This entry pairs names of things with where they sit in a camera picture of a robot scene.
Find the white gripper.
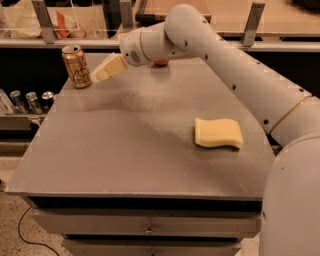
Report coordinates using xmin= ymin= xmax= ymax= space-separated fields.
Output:
xmin=90 ymin=29 xmax=144 ymax=83

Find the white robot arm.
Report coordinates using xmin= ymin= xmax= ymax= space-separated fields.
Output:
xmin=91 ymin=4 xmax=320 ymax=256

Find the orange soda can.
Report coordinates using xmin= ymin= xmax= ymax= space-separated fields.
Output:
xmin=62 ymin=45 xmax=91 ymax=89

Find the green silver can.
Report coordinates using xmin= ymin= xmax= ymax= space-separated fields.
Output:
xmin=25 ymin=92 xmax=43 ymax=114

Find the blue silver can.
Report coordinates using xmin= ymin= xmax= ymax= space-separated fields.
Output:
xmin=10 ymin=90 xmax=28 ymax=114

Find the red apple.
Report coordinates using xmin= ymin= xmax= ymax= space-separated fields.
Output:
xmin=153 ymin=59 xmax=169 ymax=67

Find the dark framed wooden board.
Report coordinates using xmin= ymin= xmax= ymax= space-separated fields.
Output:
xmin=135 ymin=0 xmax=211 ymax=24

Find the white orange plastic bag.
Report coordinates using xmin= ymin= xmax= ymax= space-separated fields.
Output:
xmin=1 ymin=0 xmax=86 ymax=42

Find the grey drawer cabinet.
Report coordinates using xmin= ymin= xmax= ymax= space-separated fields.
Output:
xmin=7 ymin=59 xmax=274 ymax=244

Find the yellow sponge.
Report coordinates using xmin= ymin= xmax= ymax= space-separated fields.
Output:
xmin=195 ymin=118 xmax=244 ymax=149

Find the upper grey drawer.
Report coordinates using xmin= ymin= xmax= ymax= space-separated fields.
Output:
xmin=30 ymin=208 xmax=260 ymax=239

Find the grey drawer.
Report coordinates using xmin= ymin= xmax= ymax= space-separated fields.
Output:
xmin=63 ymin=239 xmax=241 ymax=256
xmin=30 ymin=208 xmax=260 ymax=239

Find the lower grey drawer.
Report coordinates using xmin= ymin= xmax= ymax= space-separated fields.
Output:
xmin=63 ymin=239 xmax=241 ymax=256

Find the middle metal bracket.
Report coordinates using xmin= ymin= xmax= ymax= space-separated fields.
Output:
xmin=119 ymin=0 xmax=133 ymax=32

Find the metal bracket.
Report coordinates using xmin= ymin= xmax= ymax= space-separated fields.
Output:
xmin=31 ymin=0 xmax=57 ymax=44
xmin=119 ymin=0 xmax=133 ymax=32
xmin=241 ymin=1 xmax=265 ymax=47

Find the left metal bracket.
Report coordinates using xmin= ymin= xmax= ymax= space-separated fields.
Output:
xmin=31 ymin=0 xmax=57 ymax=44

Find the right metal bracket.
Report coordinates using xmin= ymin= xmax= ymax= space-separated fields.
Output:
xmin=241 ymin=1 xmax=265 ymax=47

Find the black floor cable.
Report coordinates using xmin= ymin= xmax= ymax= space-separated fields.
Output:
xmin=17 ymin=206 xmax=60 ymax=256

